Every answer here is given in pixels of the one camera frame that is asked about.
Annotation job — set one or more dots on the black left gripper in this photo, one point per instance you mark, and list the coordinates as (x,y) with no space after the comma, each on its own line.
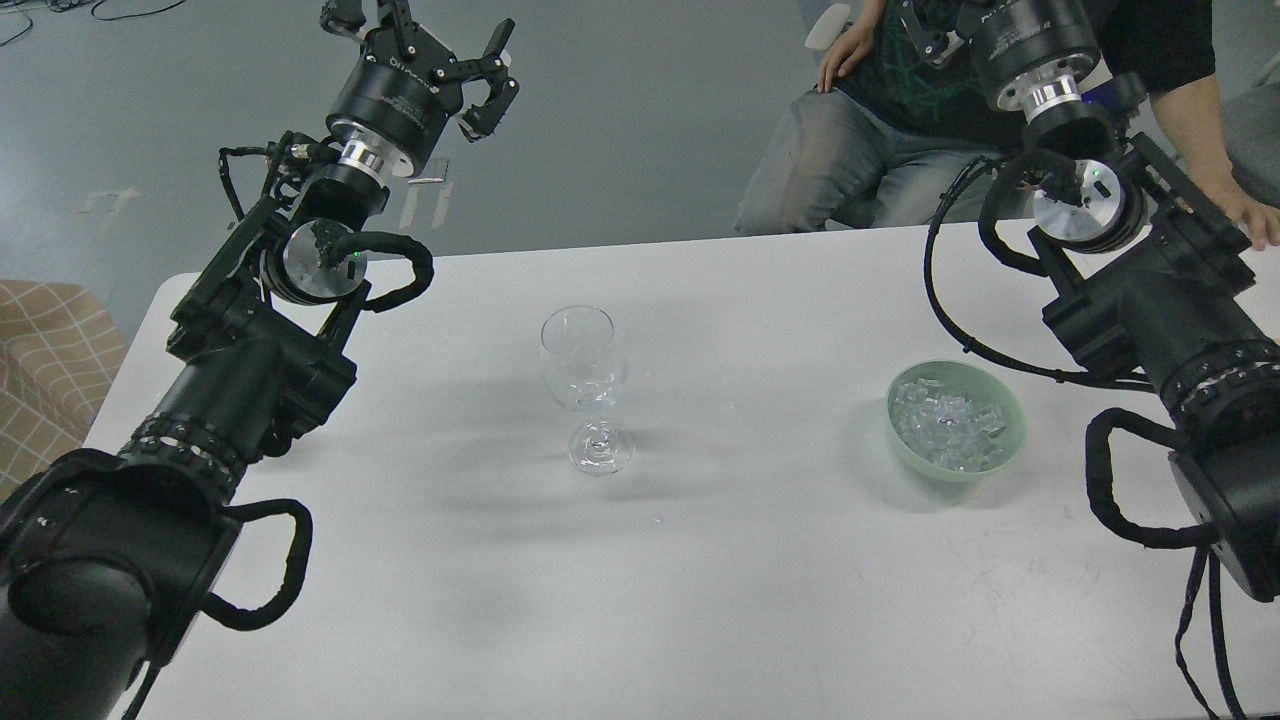
(392,95)

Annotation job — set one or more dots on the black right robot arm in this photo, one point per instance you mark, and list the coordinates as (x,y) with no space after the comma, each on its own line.
(1146,270)

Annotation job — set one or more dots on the white office chair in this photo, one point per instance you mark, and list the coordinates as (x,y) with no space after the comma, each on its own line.
(828,26)

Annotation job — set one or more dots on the seated person in jeans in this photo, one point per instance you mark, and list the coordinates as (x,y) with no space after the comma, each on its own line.
(882,134)

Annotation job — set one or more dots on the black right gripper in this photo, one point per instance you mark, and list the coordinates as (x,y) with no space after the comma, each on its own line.
(1016,47)

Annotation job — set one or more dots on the pile of clear ice cubes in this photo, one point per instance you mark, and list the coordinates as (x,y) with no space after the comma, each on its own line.
(948,426)

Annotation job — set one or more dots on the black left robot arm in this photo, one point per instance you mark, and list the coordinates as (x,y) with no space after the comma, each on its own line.
(108,559)

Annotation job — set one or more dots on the clear wine glass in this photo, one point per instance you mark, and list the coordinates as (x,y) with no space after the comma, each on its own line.
(584,372)

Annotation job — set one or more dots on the green bowl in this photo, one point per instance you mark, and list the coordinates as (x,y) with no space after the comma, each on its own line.
(983,385)

